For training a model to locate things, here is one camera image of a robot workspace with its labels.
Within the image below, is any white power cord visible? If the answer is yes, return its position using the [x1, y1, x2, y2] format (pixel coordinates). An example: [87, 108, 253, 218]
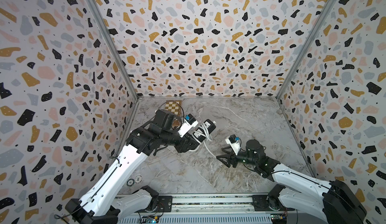
[189, 120, 218, 158]

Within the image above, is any black power strip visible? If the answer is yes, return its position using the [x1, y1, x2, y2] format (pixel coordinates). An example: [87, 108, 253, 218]
[192, 119, 216, 144]

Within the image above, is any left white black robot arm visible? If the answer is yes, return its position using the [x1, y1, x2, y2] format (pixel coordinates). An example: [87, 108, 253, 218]
[65, 109, 216, 224]

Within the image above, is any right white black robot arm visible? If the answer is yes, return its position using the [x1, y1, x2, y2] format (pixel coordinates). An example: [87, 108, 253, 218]
[216, 136, 367, 224]

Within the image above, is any wooden chessboard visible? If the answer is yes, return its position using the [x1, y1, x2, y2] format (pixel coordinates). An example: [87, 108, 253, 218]
[164, 100, 182, 129]

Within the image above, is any round white sticker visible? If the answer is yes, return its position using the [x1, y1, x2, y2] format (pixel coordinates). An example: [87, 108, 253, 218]
[134, 175, 143, 183]

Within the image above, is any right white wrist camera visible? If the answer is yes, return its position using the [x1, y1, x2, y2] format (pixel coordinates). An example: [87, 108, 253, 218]
[225, 134, 241, 155]

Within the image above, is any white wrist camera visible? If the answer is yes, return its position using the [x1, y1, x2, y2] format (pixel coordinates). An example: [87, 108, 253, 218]
[225, 134, 241, 155]
[178, 114, 199, 138]

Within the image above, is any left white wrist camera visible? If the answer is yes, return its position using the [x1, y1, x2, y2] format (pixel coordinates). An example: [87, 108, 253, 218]
[178, 114, 199, 138]

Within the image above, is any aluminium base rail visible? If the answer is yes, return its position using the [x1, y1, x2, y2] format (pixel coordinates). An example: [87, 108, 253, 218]
[116, 193, 329, 224]

